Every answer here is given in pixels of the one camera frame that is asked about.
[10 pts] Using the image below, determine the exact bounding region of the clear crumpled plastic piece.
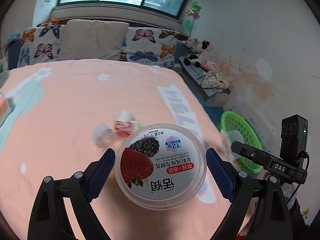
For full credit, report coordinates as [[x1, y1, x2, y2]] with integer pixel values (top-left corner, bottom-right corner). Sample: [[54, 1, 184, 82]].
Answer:
[[91, 124, 114, 148]]

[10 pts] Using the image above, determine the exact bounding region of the right butterfly cushion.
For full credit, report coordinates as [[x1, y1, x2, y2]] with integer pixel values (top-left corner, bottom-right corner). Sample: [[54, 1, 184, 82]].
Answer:
[[120, 27, 180, 69]]

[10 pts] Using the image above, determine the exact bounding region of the black white cow plush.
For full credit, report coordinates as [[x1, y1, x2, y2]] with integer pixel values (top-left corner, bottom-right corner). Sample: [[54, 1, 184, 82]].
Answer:
[[183, 40, 212, 68]]

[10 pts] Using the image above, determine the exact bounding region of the red white paper wrapper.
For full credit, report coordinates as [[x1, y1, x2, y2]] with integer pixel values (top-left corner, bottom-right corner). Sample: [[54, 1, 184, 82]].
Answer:
[[113, 110, 142, 137]]

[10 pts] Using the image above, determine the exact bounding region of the pink plush toy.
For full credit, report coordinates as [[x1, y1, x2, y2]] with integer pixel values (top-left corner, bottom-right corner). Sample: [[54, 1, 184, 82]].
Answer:
[[201, 60, 219, 72]]

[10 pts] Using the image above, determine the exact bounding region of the beige cushion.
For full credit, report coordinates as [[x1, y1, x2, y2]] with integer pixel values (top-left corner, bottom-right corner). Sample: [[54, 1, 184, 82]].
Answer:
[[59, 19, 129, 61]]

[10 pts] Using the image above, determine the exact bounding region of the cream patterned cloth bundle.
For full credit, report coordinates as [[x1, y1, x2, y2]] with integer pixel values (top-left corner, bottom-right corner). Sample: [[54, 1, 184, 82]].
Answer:
[[201, 70, 234, 89]]

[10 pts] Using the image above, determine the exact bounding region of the green perforated plastic basket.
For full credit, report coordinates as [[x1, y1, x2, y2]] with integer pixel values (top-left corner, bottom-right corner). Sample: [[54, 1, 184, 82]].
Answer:
[[219, 111, 263, 176]]

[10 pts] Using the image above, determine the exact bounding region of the butterfly cushion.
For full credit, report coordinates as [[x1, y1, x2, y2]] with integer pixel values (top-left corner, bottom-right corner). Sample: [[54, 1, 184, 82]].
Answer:
[[17, 24, 65, 68], [120, 27, 180, 69]]

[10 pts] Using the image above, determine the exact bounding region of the yogurt tub with berry lid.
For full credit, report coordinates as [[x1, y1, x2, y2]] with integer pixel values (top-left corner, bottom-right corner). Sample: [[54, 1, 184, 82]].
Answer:
[[114, 124, 206, 211]]

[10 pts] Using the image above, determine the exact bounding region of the clear plastic storage bin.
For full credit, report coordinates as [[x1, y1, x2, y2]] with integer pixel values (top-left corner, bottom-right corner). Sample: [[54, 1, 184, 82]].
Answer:
[[232, 100, 281, 156]]

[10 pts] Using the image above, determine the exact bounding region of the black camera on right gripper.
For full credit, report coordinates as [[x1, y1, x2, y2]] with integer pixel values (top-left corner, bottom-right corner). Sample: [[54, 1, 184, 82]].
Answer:
[[280, 114, 308, 168]]

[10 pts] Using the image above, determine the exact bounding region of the left butterfly cushion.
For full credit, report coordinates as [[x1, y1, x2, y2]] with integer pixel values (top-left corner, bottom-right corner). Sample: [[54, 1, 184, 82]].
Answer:
[[17, 24, 65, 68]]

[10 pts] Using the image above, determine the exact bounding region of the checkered blue white mat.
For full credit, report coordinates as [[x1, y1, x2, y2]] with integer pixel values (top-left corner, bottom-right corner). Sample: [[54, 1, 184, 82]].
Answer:
[[178, 56, 231, 100]]

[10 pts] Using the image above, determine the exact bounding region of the colourful pinwheel decoration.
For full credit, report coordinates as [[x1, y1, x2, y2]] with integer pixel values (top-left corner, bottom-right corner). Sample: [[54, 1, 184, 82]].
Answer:
[[185, 1, 202, 32]]

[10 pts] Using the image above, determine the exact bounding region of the peach Hello blanket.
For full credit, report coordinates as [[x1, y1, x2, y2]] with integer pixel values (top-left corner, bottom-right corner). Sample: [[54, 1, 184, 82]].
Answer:
[[1, 60, 229, 239]]

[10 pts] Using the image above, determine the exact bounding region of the right hand in grey glove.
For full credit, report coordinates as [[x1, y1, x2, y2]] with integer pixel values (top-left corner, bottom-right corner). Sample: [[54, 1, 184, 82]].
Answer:
[[281, 183, 297, 210]]

